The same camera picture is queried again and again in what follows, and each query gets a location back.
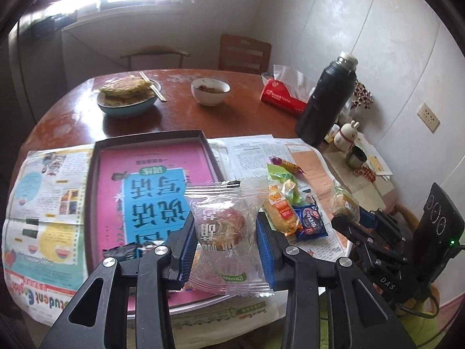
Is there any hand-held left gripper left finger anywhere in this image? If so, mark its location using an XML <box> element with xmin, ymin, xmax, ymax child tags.
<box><xmin>38</xmin><ymin>213</ymin><xmax>198</xmax><ymax>349</ymax></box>

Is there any stack of pancakes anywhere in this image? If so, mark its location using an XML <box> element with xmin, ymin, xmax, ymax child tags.
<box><xmin>99</xmin><ymin>76</ymin><xmax>153</xmax><ymax>99</ymax></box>

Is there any blue cookie packet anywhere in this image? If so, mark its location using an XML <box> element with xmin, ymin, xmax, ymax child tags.
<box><xmin>292</xmin><ymin>204</ymin><xmax>329</xmax><ymax>242</ymax></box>

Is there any clear packet of round pastry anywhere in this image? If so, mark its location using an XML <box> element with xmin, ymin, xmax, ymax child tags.
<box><xmin>183</xmin><ymin>176</ymin><xmax>275</xmax><ymax>297</ymax></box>

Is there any wooden slat-back chair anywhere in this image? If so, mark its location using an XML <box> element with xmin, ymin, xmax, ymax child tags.
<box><xmin>218</xmin><ymin>34</ymin><xmax>272</xmax><ymax>74</ymax></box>

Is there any stack of white envelopes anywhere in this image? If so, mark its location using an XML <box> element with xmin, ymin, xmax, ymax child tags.
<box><xmin>358</xmin><ymin>134</ymin><xmax>394</xmax><ymax>182</ymax></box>

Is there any white bowl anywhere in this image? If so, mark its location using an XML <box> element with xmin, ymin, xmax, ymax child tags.
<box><xmin>191</xmin><ymin>78</ymin><xmax>231</xmax><ymax>107</ymax></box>

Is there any clear packet of yellow cake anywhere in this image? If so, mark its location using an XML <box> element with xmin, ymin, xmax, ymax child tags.
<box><xmin>330</xmin><ymin>185</ymin><xmax>360</xmax><ymax>222</ymax></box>

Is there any yellow-green garment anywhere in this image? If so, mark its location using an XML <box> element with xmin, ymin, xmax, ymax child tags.
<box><xmin>396</xmin><ymin>291</ymin><xmax>458</xmax><ymax>349</ymax></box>

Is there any magenta rice roll packet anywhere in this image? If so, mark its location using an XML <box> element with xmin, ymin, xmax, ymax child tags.
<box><xmin>269</xmin><ymin>156</ymin><xmax>306</xmax><ymax>174</ymax></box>

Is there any white newspaper with orange panel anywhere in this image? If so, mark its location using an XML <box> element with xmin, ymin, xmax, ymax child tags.
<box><xmin>171</xmin><ymin>134</ymin><xmax>349</xmax><ymax>335</ymax></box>

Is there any yellowed paper sheet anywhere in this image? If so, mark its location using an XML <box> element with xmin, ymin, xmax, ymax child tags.
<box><xmin>321</xmin><ymin>145</ymin><xmax>395</xmax><ymax>208</ymax></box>

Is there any white low cabinet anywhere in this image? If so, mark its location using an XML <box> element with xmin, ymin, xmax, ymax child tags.
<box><xmin>62</xmin><ymin>18</ymin><xmax>124</xmax><ymax>81</ymax></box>

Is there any colourful newspaper sheet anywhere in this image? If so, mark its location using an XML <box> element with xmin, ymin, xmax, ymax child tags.
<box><xmin>2</xmin><ymin>144</ymin><xmax>96</xmax><ymax>326</ymax></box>

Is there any vase of red-white flowers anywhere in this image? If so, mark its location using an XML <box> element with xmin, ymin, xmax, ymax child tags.
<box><xmin>350</xmin><ymin>80</ymin><xmax>374</xmax><ymax>110</ymax></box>

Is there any metal cup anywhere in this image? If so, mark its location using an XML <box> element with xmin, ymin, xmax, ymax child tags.
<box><xmin>345</xmin><ymin>147</ymin><xmax>367</xmax><ymax>168</ymax></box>

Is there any wall socket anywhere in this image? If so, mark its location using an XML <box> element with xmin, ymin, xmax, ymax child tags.
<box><xmin>416</xmin><ymin>102</ymin><xmax>440</xmax><ymax>133</ymax></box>

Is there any black thermos flask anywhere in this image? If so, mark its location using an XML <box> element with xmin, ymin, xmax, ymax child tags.
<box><xmin>295</xmin><ymin>51</ymin><xmax>358</xmax><ymax>148</ymax></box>

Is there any black appliance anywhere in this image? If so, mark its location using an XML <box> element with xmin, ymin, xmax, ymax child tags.
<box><xmin>32</xmin><ymin>13</ymin><xmax>77</xmax><ymax>37</ymax></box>

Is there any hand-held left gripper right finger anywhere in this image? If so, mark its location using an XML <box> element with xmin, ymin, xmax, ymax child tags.
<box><xmin>254</xmin><ymin>220</ymin><xmax>418</xmax><ymax>349</ymax></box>

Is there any red tissue box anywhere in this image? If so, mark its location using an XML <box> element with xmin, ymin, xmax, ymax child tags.
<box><xmin>260</xmin><ymin>65</ymin><xmax>316</xmax><ymax>117</ymax></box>

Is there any wooden chopstick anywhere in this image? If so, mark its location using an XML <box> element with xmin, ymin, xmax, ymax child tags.
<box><xmin>141</xmin><ymin>72</ymin><xmax>168</xmax><ymax>102</ymax></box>
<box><xmin>139</xmin><ymin>72</ymin><xmax>166</xmax><ymax>102</ymax></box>

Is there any blue plate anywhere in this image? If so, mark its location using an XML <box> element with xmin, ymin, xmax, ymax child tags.
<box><xmin>96</xmin><ymin>78</ymin><xmax>160</xmax><ymax>118</ymax></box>

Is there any shallow box with pink print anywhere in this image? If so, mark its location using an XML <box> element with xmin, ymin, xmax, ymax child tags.
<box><xmin>85</xmin><ymin>130</ymin><xmax>228</xmax><ymax>315</ymax></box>

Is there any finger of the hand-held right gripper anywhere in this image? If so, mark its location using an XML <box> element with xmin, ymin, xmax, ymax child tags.
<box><xmin>358</xmin><ymin>205</ymin><xmax>405</xmax><ymax>243</ymax></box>
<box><xmin>330</xmin><ymin>214</ymin><xmax>408</xmax><ymax>267</ymax></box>

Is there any white rabbit figurine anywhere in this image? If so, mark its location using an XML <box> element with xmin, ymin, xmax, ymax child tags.
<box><xmin>333</xmin><ymin>121</ymin><xmax>360</xmax><ymax>150</ymax></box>

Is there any black cable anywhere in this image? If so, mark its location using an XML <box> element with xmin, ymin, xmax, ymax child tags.
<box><xmin>396</xmin><ymin>298</ymin><xmax>442</xmax><ymax>321</ymax></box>

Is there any lime green snack packet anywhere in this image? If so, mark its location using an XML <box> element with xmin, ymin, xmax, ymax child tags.
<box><xmin>267</xmin><ymin>163</ymin><xmax>304</xmax><ymax>204</ymax></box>

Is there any yellow bread snack packet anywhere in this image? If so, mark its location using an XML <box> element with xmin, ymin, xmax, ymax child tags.
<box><xmin>262</xmin><ymin>184</ymin><xmax>302</xmax><ymax>235</ymax></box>

